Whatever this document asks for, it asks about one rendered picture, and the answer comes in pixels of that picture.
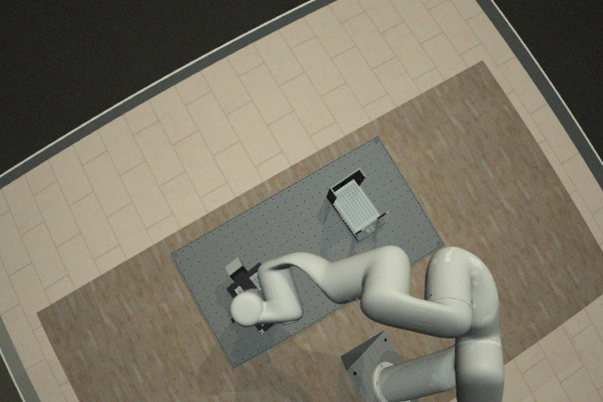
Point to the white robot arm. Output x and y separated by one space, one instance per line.
460 296

